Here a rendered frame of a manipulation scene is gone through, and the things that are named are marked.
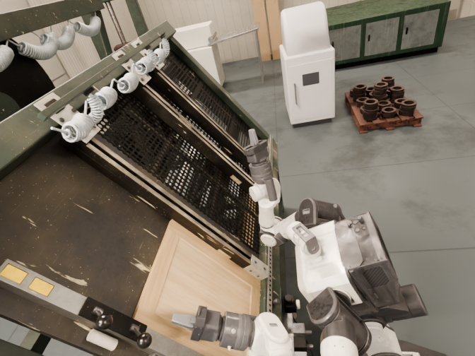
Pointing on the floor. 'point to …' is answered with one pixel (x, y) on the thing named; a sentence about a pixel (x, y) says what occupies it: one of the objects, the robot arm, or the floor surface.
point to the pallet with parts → (382, 106)
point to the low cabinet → (385, 30)
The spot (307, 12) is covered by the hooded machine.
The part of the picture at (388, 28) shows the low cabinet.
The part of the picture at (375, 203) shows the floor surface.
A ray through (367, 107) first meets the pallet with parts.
